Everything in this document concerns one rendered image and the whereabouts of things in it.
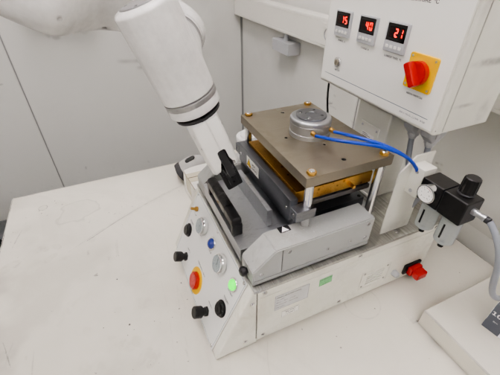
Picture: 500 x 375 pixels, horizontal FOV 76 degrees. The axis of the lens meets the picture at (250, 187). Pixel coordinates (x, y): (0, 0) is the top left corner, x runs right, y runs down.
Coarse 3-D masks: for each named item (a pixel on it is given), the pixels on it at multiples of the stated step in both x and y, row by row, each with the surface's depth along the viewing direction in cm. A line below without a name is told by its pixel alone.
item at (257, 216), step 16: (240, 176) 69; (240, 192) 70; (256, 192) 64; (240, 208) 66; (256, 208) 65; (272, 208) 66; (224, 224) 63; (256, 224) 62; (272, 224) 62; (288, 224) 62; (240, 240) 59; (240, 256) 58
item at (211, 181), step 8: (208, 184) 67; (216, 184) 66; (208, 192) 70; (216, 192) 64; (224, 192) 64; (216, 200) 65; (224, 200) 62; (224, 208) 60; (232, 208) 60; (232, 216) 58; (232, 224) 58; (240, 224) 58; (232, 232) 59; (240, 232) 59
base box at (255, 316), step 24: (408, 240) 68; (432, 240) 73; (336, 264) 61; (360, 264) 65; (384, 264) 70; (408, 264) 74; (288, 288) 59; (312, 288) 63; (336, 288) 67; (360, 288) 72; (240, 312) 57; (264, 312) 60; (288, 312) 64; (312, 312) 68; (240, 336) 61
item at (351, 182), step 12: (252, 144) 69; (264, 156) 65; (276, 168) 62; (288, 180) 59; (336, 180) 59; (348, 180) 60; (360, 180) 61; (300, 192) 56; (324, 192) 59; (336, 192) 61; (348, 192) 62
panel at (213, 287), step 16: (192, 208) 76; (192, 224) 79; (208, 224) 72; (192, 240) 78; (224, 240) 65; (192, 256) 77; (208, 256) 70; (208, 272) 69; (224, 272) 63; (208, 288) 68; (224, 288) 63; (240, 288) 58; (208, 304) 67; (224, 304) 61; (208, 320) 66; (224, 320) 61; (208, 336) 65
